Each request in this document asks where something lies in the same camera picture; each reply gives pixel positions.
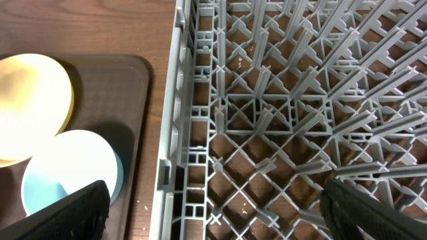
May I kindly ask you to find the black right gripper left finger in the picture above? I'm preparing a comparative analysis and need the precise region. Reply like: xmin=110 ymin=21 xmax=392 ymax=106
xmin=1 ymin=180 xmax=110 ymax=240

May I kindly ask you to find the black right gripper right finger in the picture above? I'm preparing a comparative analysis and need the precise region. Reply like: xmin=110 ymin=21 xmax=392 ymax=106
xmin=320 ymin=179 xmax=426 ymax=239

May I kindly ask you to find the light blue bowl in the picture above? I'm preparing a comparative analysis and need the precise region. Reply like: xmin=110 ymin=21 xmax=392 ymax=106
xmin=21 ymin=130 xmax=124 ymax=215

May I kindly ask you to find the yellow plate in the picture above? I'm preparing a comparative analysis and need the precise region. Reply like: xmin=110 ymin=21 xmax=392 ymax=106
xmin=1 ymin=53 xmax=75 ymax=167

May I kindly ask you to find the grey dishwasher rack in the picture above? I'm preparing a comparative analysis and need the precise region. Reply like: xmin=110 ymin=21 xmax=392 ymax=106
xmin=149 ymin=0 xmax=426 ymax=239

